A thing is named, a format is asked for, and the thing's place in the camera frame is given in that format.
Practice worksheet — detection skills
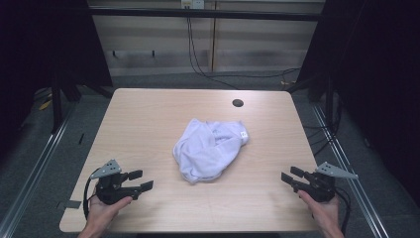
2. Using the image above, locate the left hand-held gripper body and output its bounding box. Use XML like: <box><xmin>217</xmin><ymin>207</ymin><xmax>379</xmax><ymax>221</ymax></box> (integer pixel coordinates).
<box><xmin>88</xmin><ymin>159</ymin><xmax>144</xmax><ymax>206</ymax></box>

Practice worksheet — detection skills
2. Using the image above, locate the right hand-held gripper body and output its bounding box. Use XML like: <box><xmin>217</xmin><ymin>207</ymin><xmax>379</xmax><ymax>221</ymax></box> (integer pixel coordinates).
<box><xmin>302</xmin><ymin>161</ymin><xmax>360</xmax><ymax>203</ymax></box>

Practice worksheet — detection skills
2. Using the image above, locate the white printed towel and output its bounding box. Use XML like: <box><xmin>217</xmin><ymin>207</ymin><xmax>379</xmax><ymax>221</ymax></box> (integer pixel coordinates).
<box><xmin>172</xmin><ymin>118</ymin><xmax>251</xmax><ymax>185</ymax></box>

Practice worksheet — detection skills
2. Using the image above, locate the bundle of black floor cables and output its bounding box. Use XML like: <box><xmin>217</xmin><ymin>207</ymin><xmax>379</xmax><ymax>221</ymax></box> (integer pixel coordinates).
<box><xmin>302</xmin><ymin>108</ymin><xmax>344</xmax><ymax>158</ymax></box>

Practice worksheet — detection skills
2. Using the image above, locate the black curtain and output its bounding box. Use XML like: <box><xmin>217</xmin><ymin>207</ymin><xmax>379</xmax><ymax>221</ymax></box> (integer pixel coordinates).
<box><xmin>286</xmin><ymin>0</ymin><xmax>420</xmax><ymax>207</ymax></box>
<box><xmin>0</xmin><ymin>0</ymin><xmax>114</xmax><ymax>163</ymax></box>

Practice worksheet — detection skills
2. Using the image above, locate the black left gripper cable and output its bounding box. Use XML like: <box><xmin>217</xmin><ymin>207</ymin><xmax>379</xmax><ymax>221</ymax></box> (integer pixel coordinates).
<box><xmin>82</xmin><ymin>168</ymin><xmax>101</xmax><ymax>221</ymax></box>

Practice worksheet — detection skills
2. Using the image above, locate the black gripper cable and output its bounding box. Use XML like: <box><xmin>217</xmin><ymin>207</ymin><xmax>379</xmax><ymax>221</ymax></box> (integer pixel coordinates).
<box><xmin>334</xmin><ymin>186</ymin><xmax>353</xmax><ymax>236</ymax></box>
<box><xmin>82</xmin><ymin>168</ymin><xmax>101</xmax><ymax>221</ymax></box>

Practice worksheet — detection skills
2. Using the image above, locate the white wall socket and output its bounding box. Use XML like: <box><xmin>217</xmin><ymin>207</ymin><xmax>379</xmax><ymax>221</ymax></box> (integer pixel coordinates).
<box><xmin>180</xmin><ymin>0</ymin><xmax>206</xmax><ymax>10</ymax></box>

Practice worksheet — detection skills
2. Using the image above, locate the yellow floor item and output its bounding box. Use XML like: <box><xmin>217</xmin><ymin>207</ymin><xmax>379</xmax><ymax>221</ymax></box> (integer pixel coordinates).
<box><xmin>38</xmin><ymin>98</ymin><xmax>53</xmax><ymax>112</ymax></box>

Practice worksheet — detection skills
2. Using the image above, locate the person's left hand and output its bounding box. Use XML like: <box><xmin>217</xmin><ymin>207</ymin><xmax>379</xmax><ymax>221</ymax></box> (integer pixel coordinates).
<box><xmin>85</xmin><ymin>194</ymin><xmax>134</xmax><ymax>233</ymax></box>

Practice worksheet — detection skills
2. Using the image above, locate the black hanging wall cable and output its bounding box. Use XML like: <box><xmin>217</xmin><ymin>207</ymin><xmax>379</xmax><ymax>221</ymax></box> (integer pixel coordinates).
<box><xmin>186</xmin><ymin>15</ymin><xmax>302</xmax><ymax>91</ymax></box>

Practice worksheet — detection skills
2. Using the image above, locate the person's right hand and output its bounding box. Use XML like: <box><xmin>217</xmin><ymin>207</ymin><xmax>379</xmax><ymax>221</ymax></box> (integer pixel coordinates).
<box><xmin>297</xmin><ymin>189</ymin><xmax>341</xmax><ymax>233</ymax></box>

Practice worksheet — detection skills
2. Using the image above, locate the black horizontal metal bar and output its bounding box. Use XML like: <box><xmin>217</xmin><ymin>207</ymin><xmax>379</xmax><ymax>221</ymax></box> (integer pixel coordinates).
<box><xmin>88</xmin><ymin>7</ymin><xmax>324</xmax><ymax>23</ymax></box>

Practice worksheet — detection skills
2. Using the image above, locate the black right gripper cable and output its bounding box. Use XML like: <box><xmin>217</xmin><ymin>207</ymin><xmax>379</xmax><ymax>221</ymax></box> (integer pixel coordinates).
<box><xmin>334</xmin><ymin>186</ymin><xmax>353</xmax><ymax>236</ymax></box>

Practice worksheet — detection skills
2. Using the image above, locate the grey tape strip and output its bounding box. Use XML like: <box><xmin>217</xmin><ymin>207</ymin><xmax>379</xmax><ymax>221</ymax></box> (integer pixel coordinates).
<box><xmin>56</xmin><ymin>199</ymin><xmax>83</xmax><ymax>210</ymax></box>

